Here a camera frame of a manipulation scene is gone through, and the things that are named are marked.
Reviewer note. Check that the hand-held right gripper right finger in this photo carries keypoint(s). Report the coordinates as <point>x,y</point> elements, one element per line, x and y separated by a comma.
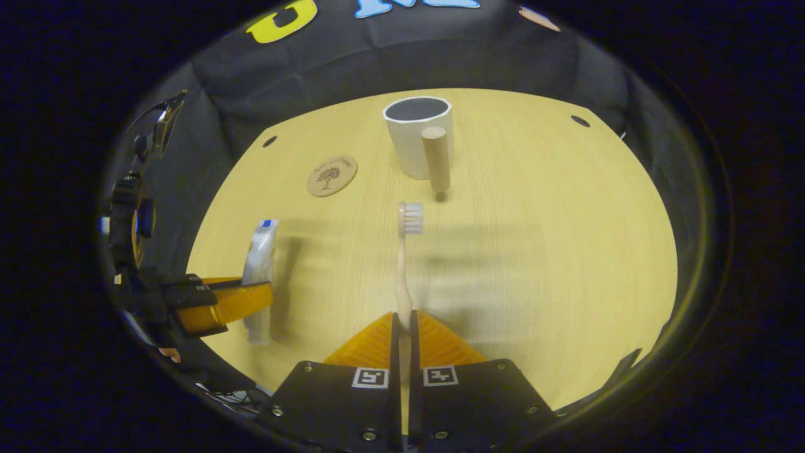
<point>414,343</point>

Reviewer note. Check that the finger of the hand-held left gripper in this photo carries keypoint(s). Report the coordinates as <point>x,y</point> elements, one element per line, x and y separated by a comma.
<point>239,302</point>

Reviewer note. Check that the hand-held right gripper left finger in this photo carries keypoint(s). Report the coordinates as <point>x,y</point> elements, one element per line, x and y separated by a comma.
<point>395,343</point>

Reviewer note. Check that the white toothpaste tube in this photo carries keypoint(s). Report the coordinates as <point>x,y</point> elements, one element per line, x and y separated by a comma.
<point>259,251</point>

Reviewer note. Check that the light wooden desktop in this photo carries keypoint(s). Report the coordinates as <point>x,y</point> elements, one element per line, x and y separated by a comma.
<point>534,251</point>

